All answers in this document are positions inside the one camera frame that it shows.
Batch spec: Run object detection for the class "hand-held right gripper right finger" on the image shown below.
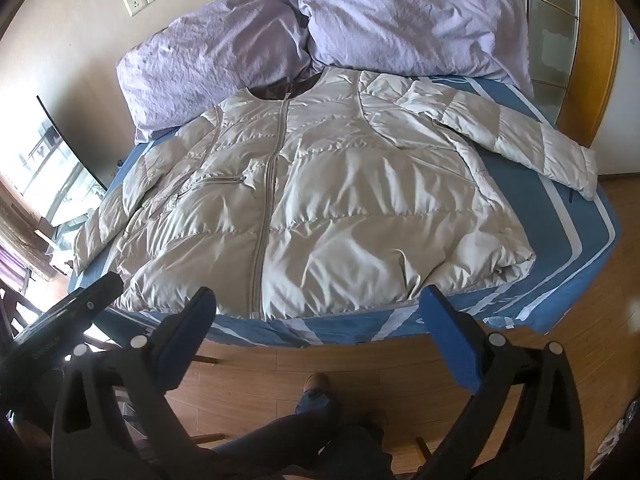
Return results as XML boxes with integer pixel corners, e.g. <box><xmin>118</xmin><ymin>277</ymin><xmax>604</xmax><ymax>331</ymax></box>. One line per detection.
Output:
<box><xmin>419</xmin><ymin>285</ymin><xmax>598</xmax><ymax>480</ymax></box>

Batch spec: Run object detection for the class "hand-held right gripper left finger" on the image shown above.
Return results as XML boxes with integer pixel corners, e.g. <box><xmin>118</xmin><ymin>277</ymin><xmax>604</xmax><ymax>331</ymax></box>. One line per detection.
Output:
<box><xmin>51</xmin><ymin>286</ymin><xmax>217</xmax><ymax>480</ymax></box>

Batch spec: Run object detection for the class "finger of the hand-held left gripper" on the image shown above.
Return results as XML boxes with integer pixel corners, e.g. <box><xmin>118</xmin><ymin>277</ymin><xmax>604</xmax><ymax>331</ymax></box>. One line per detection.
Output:
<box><xmin>7</xmin><ymin>273</ymin><xmax>124</xmax><ymax>368</ymax></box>

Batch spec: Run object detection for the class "white puffer jacket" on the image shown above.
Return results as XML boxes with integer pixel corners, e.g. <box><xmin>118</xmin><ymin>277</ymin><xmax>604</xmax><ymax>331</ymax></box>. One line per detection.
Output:
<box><xmin>72</xmin><ymin>67</ymin><xmax>599</xmax><ymax>322</ymax></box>

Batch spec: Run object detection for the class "tan and blue slipper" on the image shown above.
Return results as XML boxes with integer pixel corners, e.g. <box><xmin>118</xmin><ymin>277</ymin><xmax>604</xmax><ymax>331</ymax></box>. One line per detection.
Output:
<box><xmin>295</xmin><ymin>372</ymin><xmax>334</xmax><ymax>414</ymax></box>

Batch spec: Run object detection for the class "blue white striped bed sheet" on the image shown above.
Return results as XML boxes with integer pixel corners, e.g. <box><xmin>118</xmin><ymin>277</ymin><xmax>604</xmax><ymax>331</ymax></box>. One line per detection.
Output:
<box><xmin>67</xmin><ymin>74</ymin><xmax>623</xmax><ymax>350</ymax></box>

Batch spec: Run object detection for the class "person's leg in dark pants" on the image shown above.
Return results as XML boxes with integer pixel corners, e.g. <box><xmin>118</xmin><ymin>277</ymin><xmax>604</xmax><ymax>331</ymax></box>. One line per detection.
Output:
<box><xmin>197</xmin><ymin>392</ymin><xmax>396</xmax><ymax>480</ymax></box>

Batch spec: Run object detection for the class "black flat screen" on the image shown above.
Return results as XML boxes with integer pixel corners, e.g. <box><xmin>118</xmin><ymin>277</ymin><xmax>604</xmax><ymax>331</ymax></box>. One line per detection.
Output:
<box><xmin>36</xmin><ymin>94</ymin><xmax>109</xmax><ymax>192</ymax></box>

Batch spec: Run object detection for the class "lavender pillow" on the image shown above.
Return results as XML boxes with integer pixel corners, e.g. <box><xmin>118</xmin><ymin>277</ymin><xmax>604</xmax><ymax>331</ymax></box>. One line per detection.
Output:
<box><xmin>116</xmin><ymin>0</ymin><xmax>321</xmax><ymax>142</ymax></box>
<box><xmin>282</xmin><ymin>0</ymin><xmax>536</xmax><ymax>97</ymax></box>

